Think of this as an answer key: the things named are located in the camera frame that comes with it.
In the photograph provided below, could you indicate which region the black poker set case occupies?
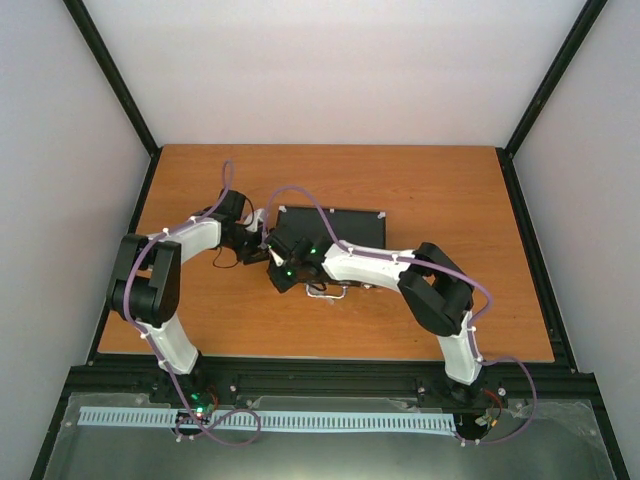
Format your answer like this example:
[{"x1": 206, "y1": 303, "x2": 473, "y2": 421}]
[{"x1": 267, "y1": 205, "x2": 386, "y2": 301}]

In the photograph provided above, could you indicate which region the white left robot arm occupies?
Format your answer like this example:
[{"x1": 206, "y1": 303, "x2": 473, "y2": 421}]
[{"x1": 106, "y1": 188, "x2": 266, "y2": 403}]

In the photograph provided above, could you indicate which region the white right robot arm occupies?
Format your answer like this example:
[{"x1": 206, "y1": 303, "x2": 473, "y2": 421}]
[{"x1": 265, "y1": 225, "x2": 482, "y2": 405}]

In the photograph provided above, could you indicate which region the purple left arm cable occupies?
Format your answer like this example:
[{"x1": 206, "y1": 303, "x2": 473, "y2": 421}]
[{"x1": 122, "y1": 159, "x2": 262, "y2": 446}]

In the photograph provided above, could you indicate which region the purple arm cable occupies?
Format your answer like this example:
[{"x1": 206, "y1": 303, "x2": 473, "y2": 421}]
[
  {"x1": 122, "y1": 159, "x2": 262, "y2": 446},
  {"x1": 263, "y1": 185, "x2": 536, "y2": 447}
]

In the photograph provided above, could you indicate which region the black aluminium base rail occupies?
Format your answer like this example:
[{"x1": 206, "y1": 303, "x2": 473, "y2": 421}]
[{"x1": 63, "y1": 354, "x2": 603, "y2": 412}]

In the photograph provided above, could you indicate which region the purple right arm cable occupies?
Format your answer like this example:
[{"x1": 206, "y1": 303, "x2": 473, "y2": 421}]
[{"x1": 263, "y1": 185, "x2": 536, "y2": 447}]

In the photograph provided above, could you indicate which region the light blue cable duct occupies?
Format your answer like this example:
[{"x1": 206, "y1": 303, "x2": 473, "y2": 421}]
[{"x1": 77, "y1": 406, "x2": 456, "y2": 436}]

